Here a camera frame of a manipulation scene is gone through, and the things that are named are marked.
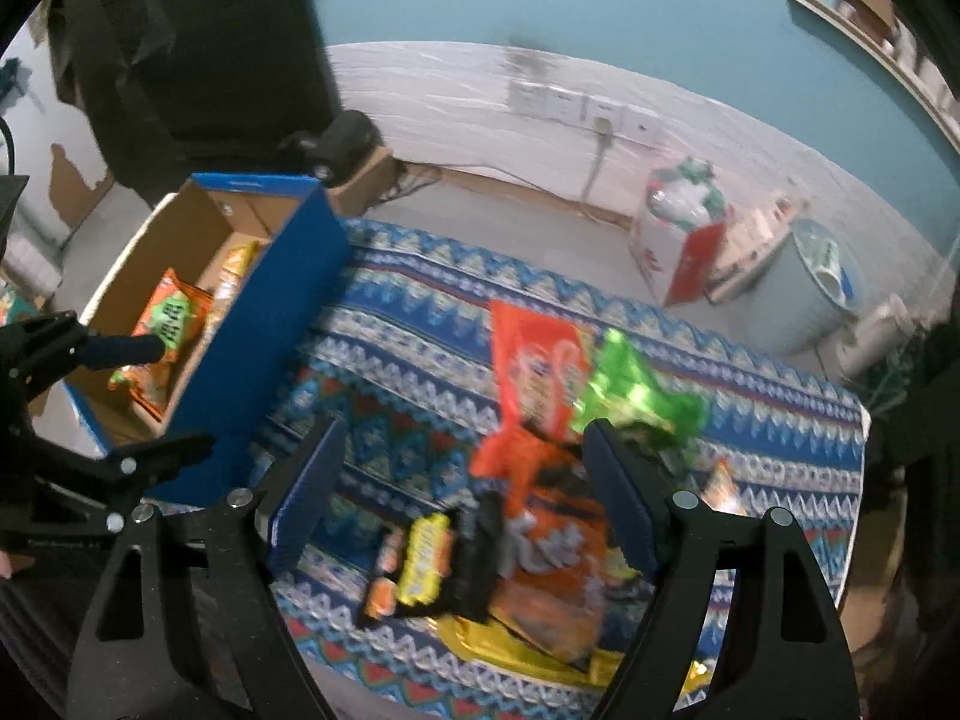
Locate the white wall socket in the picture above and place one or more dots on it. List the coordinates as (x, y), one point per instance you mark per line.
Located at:
(562, 103)
(601, 114)
(526, 96)
(641, 124)

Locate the green snack bag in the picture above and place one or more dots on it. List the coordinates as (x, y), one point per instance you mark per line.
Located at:
(634, 390)

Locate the black device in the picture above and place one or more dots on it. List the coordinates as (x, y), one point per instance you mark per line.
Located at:
(345, 139)

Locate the blue cardboard box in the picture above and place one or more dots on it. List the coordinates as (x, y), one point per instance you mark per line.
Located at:
(285, 315)

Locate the yellow orange snack packet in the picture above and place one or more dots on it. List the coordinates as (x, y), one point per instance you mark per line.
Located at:
(234, 270)

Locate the white carton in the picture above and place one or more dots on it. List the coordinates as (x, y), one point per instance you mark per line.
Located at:
(757, 240)

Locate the clear plastic trash bag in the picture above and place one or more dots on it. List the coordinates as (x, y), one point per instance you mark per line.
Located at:
(686, 191)

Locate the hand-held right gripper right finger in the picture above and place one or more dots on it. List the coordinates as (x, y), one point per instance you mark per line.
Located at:
(622, 499)

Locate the long orange snack bag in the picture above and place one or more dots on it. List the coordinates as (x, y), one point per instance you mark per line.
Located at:
(532, 360)

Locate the orange green snack packet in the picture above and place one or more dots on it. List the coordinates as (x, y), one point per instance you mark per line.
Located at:
(180, 311)

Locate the blue patterned cloth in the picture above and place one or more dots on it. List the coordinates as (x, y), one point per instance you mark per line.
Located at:
(420, 315)

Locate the dark cloth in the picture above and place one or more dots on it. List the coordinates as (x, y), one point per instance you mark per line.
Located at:
(187, 52)

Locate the light blue bin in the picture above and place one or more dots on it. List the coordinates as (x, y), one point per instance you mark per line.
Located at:
(795, 307)

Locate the small brown cardboard box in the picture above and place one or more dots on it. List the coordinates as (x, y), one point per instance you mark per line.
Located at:
(371, 180)

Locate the large orange chip bag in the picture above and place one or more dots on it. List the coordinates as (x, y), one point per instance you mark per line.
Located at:
(555, 540)

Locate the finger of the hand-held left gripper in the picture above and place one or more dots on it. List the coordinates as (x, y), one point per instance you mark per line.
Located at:
(124, 351)
(169, 454)

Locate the black yellow snack packet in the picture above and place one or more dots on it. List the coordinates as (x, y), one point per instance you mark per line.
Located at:
(427, 555)

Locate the small orange snack packet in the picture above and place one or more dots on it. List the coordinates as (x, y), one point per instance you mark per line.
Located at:
(724, 491)

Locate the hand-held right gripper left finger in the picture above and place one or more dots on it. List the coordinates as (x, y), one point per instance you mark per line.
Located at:
(307, 499)

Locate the wooden wall shelf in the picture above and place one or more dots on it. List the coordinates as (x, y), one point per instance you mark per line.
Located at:
(862, 22)

